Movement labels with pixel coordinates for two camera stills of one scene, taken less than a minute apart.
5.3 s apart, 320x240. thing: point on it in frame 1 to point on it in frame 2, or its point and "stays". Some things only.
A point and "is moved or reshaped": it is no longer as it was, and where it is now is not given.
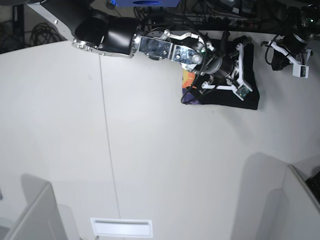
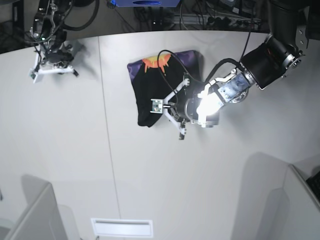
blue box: x=146 y=3 stays
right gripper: x=298 y=51 to x=200 y=108
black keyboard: x=313 y=183 stays
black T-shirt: x=193 y=93 is moved or reshaped
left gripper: x=226 y=71 to x=54 y=60
